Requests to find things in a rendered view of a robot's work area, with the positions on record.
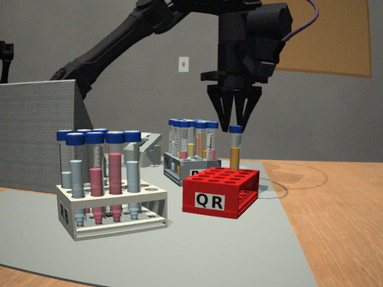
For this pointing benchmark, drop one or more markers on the red test tube rack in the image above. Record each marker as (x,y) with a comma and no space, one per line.
(220,197)

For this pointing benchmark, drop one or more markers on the white test tube rack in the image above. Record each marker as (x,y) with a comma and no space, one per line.
(154,202)

